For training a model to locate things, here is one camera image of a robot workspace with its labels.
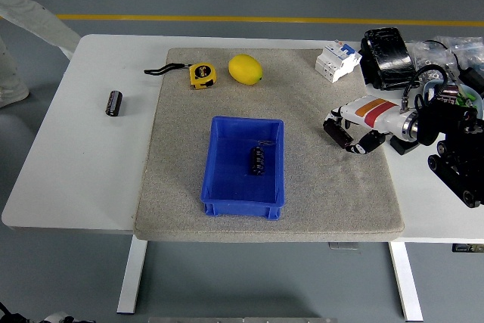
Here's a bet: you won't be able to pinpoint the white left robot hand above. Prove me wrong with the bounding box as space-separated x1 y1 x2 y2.
41 310 95 323

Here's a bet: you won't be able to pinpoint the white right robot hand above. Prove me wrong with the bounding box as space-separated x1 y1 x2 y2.
322 95 408 156

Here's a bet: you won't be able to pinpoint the dark battery with white print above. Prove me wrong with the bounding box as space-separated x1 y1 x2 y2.
247 146 268 177

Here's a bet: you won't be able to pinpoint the blue plastic box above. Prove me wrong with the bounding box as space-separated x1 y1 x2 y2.
200 115 285 221

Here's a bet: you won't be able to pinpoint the small black block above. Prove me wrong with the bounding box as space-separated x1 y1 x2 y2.
389 134 420 156

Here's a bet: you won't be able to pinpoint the light blue bowl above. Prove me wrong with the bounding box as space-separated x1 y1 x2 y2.
422 79 484 112

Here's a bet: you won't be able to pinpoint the black wrapped power brick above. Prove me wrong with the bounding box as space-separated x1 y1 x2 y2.
358 27 423 92

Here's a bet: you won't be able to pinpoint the white circuit breaker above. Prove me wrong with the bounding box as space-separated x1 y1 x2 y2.
315 39 363 84

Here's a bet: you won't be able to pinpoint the clear bag of metal washers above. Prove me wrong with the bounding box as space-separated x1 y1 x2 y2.
410 36 484 85

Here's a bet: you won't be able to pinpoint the white table leg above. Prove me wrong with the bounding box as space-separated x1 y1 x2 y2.
116 241 148 315
389 241 424 322

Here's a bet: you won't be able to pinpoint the green small parts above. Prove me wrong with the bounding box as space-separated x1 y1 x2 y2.
455 92 476 107

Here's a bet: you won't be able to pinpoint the yellow lemon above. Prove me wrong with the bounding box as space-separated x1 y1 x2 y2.
228 54 264 85

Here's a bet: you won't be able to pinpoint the table control panel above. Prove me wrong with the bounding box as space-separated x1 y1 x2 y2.
451 242 484 253

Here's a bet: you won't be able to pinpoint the grey-brown felt mat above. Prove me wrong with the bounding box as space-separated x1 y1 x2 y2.
134 48 405 244

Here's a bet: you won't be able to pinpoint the person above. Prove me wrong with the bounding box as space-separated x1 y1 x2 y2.
0 0 82 109

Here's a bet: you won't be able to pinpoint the black power adapter with cord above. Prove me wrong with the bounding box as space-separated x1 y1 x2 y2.
422 39 484 92

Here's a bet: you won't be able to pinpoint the yellow tape measure with strap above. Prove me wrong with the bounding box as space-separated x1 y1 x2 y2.
144 62 219 91

